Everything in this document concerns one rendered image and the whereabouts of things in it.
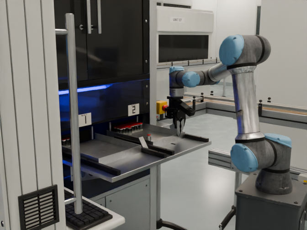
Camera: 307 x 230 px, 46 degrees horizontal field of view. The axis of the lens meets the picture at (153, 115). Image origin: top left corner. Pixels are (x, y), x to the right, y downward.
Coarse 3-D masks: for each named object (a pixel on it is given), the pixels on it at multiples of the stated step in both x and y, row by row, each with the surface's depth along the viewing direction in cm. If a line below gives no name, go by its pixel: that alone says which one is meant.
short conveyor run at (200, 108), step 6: (168, 102) 256; (186, 102) 261; (192, 102) 276; (198, 102) 276; (204, 102) 274; (192, 108) 263; (198, 108) 269; (204, 108) 275; (162, 114) 237; (198, 114) 270; (162, 120) 240; (168, 120) 244
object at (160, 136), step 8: (144, 128) 217; (152, 128) 212; (160, 128) 208; (168, 128) 204; (112, 136) 198; (128, 136) 189; (136, 136) 199; (144, 136) 199; (152, 136) 199; (160, 136) 199; (168, 136) 187; (176, 136) 192; (184, 136) 197; (152, 144) 179; (160, 144) 183
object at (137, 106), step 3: (129, 105) 199; (132, 105) 201; (135, 105) 203; (138, 105) 205; (129, 108) 200; (132, 108) 202; (135, 108) 203; (138, 108) 205; (129, 111) 200; (135, 111) 204; (138, 111) 205; (129, 114) 200; (132, 114) 202; (135, 114) 204
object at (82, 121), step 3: (84, 114) 177; (87, 114) 179; (90, 114) 180; (81, 117) 176; (84, 117) 177; (87, 117) 179; (90, 117) 180; (81, 120) 176; (84, 120) 178; (87, 120) 179; (90, 120) 181; (81, 123) 177; (84, 123) 178; (87, 123) 179; (90, 123) 181
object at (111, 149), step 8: (96, 136) 194; (104, 136) 189; (80, 144) 185; (88, 144) 185; (96, 144) 185; (104, 144) 185; (112, 144) 185; (120, 144) 182; (128, 144) 178; (136, 144) 174; (80, 152) 162; (88, 152) 172; (96, 152) 172; (104, 152) 172; (112, 152) 172; (120, 152) 163; (128, 152) 167; (136, 152) 171; (96, 160) 155; (104, 160) 156; (112, 160) 160
